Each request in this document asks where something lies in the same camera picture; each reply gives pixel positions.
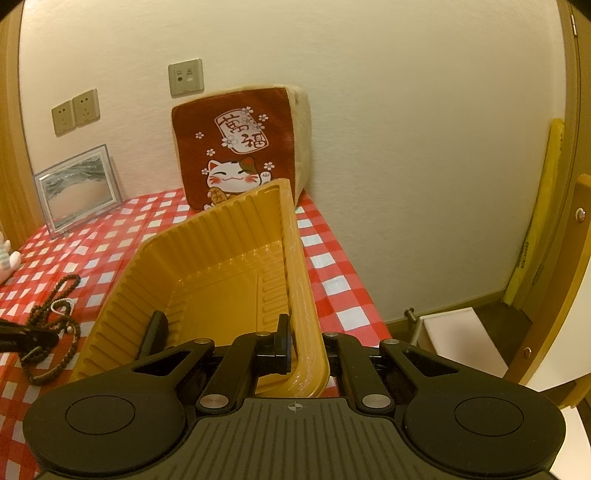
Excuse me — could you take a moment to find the yellow flat board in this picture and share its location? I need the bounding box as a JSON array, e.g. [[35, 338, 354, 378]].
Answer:
[[505, 117, 566, 308]]

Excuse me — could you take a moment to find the white chair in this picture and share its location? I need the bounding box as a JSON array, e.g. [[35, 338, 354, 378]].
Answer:
[[405, 306, 511, 381]]

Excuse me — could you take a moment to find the red checked tablecloth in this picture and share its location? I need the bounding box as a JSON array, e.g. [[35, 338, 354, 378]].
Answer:
[[0, 187, 393, 467]]

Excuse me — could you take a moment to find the white bead bracelet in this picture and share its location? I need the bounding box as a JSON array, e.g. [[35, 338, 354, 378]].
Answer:
[[52, 299, 75, 334]]

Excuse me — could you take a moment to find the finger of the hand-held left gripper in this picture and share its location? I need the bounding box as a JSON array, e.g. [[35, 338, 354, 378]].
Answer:
[[0, 322, 61, 355]]

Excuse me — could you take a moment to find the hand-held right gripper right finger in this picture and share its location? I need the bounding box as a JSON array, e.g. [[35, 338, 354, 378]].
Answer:
[[322, 330, 461, 411]]

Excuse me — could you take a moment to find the orange plastic tray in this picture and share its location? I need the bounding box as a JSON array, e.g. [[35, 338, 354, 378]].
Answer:
[[69, 178, 331, 400]]

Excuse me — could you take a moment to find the clear sand picture frame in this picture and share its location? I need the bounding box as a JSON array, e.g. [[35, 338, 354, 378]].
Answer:
[[33, 145, 122, 238]]

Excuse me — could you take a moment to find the wooden door frame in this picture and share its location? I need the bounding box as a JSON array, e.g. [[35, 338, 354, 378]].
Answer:
[[556, 0, 591, 185]]

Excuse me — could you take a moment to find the brown bead bracelet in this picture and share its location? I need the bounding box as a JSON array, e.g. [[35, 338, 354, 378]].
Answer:
[[21, 318, 82, 386]]

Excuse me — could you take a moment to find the beige wall data socket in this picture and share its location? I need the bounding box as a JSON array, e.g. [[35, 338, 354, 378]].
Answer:
[[168, 58, 204, 98]]

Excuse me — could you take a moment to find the beige wall power socket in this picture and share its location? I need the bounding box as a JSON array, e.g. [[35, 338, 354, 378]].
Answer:
[[52, 99, 75, 137], [72, 90, 101, 127]]

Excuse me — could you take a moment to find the wooden side panel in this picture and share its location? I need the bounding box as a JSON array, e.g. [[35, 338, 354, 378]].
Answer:
[[0, 18, 35, 245]]

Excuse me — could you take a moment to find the white rabbit plush toy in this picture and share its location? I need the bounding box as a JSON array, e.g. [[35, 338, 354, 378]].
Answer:
[[0, 233, 21, 283]]

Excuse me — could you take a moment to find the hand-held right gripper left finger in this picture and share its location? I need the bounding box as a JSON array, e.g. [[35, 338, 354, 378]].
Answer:
[[130, 313, 296, 414]]

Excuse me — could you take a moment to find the red lucky cat cushion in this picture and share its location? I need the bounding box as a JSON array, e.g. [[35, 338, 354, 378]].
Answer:
[[171, 85, 312, 210]]

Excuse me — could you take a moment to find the long dark bead necklace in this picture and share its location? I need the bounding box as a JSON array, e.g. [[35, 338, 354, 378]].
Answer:
[[28, 274, 81, 333]]

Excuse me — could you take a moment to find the wooden frame with screws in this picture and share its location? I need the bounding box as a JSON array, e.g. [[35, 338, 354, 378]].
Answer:
[[517, 173, 591, 409]]

